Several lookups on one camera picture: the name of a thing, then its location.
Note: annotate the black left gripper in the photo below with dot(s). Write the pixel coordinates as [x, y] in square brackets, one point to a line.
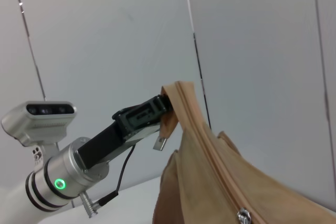
[102, 145]

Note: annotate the khaki canvas food bag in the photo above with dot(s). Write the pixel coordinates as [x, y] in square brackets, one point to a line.
[210, 182]

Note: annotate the silver metal zipper slider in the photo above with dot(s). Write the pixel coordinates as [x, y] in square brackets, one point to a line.
[245, 216]

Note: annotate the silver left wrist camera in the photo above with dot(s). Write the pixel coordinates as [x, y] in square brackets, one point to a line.
[39, 119]

